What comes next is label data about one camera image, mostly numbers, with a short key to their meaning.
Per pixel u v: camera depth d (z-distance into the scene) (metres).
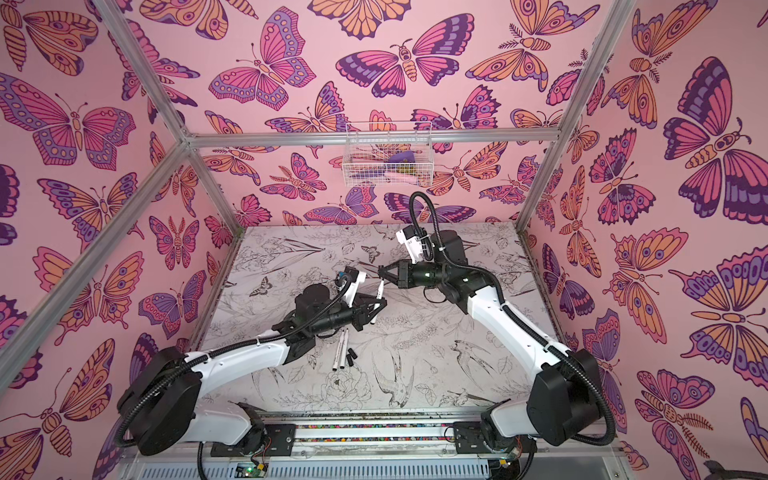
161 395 0.41
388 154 0.96
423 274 0.66
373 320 0.75
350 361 0.87
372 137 0.94
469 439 0.73
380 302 0.75
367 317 0.73
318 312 0.62
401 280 0.66
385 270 0.74
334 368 0.85
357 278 0.68
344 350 0.88
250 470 0.72
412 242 0.69
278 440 0.74
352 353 0.88
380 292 0.75
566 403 0.40
